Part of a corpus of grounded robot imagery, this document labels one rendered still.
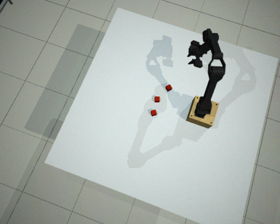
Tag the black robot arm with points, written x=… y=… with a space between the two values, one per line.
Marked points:
x=215 y=73

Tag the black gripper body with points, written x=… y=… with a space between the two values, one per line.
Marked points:
x=197 y=62

